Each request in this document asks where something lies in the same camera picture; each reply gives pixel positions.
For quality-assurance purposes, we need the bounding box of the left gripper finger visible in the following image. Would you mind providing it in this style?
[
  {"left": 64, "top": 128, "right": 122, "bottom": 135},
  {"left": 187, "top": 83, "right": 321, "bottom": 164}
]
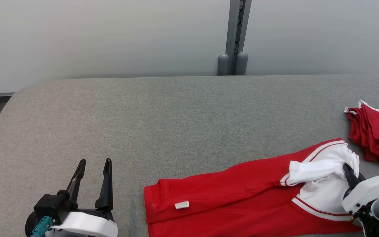
[
  {"left": 94, "top": 158, "right": 114, "bottom": 211},
  {"left": 65, "top": 159, "right": 86, "bottom": 208}
]

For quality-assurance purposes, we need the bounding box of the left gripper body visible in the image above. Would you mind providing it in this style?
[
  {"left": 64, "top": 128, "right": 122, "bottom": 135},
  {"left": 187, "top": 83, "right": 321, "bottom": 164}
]
[{"left": 49, "top": 210, "right": 119, "bottom": 237}]

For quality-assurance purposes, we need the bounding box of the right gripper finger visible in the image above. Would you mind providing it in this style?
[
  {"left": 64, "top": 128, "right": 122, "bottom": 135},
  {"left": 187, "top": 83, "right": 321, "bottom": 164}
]
[{"left": 342, "top": 163, "right": 361, "bottom": 189}]

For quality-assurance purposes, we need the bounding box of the red shirt with white sleeves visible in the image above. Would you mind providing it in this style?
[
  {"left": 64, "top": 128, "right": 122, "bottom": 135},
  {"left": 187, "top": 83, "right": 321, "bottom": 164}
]
[{"left": 143, "top": 138, "right": 363, "bottom": 237}]

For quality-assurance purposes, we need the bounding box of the left camera cable teal plug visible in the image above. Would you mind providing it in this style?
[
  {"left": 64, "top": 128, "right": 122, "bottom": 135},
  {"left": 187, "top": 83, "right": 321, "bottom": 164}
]
[{"left": 30, "top": 216, "right": 53, "bottom": 237}]

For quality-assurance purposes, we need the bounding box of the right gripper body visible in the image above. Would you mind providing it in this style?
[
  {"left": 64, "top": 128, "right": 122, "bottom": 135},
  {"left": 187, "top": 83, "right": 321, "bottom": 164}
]
[{"left": 342, "top": 175, "right": 379, "bottom": 214}]

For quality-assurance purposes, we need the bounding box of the grey metal partition post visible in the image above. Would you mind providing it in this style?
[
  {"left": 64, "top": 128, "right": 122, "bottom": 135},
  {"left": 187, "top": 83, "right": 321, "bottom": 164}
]
[{"left": 217, "top": 0, "right": 252, "bottom": 76}]

